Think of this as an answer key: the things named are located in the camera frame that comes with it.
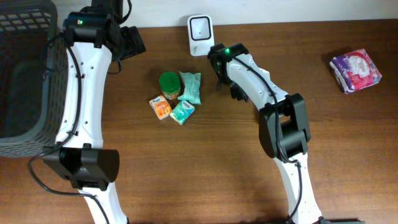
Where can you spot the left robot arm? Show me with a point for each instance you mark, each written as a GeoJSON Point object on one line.
{"type": "Point", "coordinates": [94, 38]}

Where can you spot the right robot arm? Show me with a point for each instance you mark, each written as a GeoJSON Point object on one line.
{"type": "Point", "coordinates": [284, 130]}

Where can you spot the green lid glass jar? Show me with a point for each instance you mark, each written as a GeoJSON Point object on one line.
{"type": "Point", "coordinates": [170, 85]}

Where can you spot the orange tissue pack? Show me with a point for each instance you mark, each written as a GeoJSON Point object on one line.
{"type": "Point", "coordinates": [161, 107]}

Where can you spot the teal tissue pack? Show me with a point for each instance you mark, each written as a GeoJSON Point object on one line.
{"type": "Point", "coordinates": [182, 112]}

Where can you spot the red purple pad package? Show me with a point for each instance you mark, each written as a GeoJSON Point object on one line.
{"type": "Point", "coordinates": [355, 70]}

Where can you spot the grey plastic mesh basket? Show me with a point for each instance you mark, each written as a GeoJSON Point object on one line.
{"type": "Point", "coordinates": [32, 98]}

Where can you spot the mint green wipes packet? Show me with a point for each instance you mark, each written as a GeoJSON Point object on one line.
{"type": "Point", "coordinates": [191, 82]}

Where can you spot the white barcode scanner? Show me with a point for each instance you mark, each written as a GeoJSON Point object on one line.
{"type": "Point", "coordinates": [200, 33]}

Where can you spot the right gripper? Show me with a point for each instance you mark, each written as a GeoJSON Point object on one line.
{"type": "Point", "coordinates": [239, 95]}

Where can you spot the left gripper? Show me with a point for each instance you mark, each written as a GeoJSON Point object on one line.
{"type": "Point", "coordinates": [134, 42]}

